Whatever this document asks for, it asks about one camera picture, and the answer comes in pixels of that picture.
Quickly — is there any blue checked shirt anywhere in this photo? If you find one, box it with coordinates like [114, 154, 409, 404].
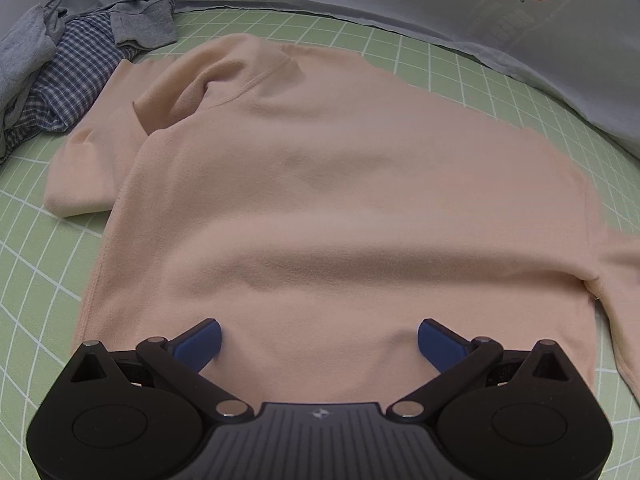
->
[4, 12, 138, 153]

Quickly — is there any green grid mat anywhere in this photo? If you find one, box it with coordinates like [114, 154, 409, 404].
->
[0, 7, 640, 480]

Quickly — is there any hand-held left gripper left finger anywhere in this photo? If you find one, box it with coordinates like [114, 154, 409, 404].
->
[70, 318, 251, 419]

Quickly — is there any grey short-sleeved garment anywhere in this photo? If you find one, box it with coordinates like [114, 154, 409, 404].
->
[109, 0, 179, 52]

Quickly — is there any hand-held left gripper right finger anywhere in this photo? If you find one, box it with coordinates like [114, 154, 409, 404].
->
[390, 317, 572, 420]

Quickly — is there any light grey crumpled garment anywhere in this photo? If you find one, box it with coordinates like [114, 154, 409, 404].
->
[0, 2, 68, 163]

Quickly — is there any peach sweatshirt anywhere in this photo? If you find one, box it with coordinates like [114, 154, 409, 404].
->
[42, 32, 640, 407]

